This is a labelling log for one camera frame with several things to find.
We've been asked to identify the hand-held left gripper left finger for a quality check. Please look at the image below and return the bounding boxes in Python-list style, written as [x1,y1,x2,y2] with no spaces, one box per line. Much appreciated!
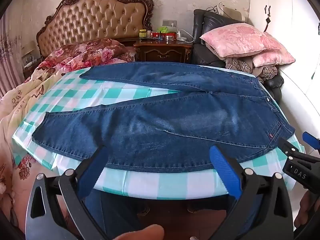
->
[25,145,118,240]

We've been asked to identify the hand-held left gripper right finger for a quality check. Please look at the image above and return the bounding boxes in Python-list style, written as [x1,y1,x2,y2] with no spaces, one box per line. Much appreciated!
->
[200,145,295,240]

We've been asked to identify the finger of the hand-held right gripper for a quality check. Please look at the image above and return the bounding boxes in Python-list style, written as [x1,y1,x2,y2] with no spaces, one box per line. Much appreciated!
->
[302,132,320,155]
[277,136,301,164]

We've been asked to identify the blue denim pants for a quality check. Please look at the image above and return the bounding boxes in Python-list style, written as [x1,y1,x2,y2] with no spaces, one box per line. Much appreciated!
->
[32,62,296,173]

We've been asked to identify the person's right hand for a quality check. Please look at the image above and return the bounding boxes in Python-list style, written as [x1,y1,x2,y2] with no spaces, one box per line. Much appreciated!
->
[294,192,317,228]

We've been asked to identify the person's left hand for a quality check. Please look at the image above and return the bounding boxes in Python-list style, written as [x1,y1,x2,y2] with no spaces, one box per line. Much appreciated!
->
[117,224,165,240]

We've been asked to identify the person's left leg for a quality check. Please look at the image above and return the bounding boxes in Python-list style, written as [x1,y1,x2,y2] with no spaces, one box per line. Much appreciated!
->
[86,189,148,240]

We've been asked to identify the green white checked tablecloth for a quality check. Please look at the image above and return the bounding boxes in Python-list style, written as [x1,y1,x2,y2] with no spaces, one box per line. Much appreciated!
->
[12,64,307,201]

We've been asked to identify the small pink pillow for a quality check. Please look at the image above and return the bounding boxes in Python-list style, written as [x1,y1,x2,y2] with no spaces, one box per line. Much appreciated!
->
[252,49,296,68]

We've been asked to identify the plaid brown cushion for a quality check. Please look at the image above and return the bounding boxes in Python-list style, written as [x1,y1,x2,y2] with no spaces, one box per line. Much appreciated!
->
[225,57,278,83]

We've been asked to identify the beige floral bedsheet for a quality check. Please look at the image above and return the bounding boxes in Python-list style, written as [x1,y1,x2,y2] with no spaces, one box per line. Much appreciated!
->
[0,62,83,230]

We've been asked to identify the black leather armchair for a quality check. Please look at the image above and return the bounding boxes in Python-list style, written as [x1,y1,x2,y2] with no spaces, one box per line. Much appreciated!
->
[191,9,285,103]

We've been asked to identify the red pink floral quilt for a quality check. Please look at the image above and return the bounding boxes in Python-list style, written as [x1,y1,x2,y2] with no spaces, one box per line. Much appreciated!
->
[37,38,137,73]

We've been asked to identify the large pink floral pillow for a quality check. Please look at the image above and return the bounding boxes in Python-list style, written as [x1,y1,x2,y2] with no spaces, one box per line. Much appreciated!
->
[200,23,281,58]

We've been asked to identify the dark wooden nightstand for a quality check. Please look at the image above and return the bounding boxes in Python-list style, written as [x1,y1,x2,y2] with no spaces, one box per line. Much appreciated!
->
[133,38,193,63]

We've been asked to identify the framed picture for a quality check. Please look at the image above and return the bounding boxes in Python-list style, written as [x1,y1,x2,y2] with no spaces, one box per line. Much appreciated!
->
[21,41,42,68]

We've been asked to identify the white wardrobe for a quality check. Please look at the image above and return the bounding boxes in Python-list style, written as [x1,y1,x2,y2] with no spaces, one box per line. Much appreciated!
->
[250,0,320,155]

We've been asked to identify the pink patterned curtain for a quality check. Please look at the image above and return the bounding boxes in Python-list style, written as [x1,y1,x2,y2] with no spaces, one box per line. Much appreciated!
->
[0,15,25,98]

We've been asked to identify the tufted beige carved headboard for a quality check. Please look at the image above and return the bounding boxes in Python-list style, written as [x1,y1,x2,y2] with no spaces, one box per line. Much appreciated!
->
[36,0,154,58]

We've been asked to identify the black hanging strap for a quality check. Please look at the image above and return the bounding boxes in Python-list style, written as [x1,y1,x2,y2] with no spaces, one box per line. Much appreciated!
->
[264,5,273,32]

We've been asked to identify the white cable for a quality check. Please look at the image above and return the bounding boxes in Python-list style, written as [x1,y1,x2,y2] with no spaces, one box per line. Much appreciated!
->
[178,29,194,43]

